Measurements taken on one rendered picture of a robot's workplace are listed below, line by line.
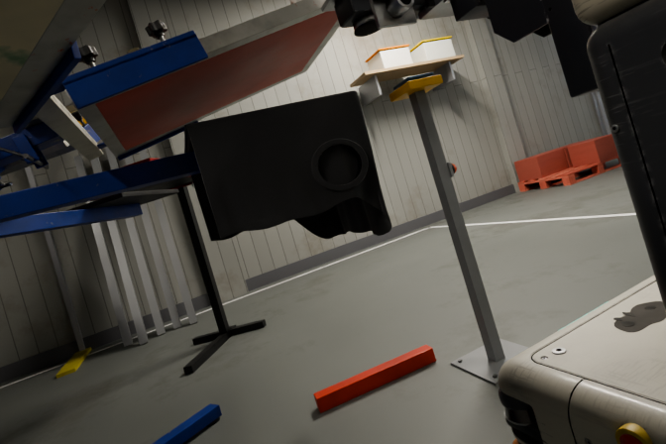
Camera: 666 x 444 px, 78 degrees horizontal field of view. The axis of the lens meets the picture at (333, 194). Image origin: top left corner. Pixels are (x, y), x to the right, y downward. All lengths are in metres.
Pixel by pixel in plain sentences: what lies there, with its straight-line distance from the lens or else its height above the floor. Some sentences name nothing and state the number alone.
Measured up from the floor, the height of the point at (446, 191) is 0.58.
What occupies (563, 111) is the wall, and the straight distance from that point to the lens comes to 7.08.
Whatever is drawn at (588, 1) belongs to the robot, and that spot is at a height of 0.81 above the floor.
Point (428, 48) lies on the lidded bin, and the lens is 5.12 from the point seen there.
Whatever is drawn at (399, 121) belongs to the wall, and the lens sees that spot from 5.16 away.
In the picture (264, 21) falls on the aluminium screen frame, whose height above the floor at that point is 1.15.
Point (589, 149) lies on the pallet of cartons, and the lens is 5.91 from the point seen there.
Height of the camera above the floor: 0.68
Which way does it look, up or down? level
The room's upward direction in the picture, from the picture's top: 17 degrees counter-clockwise
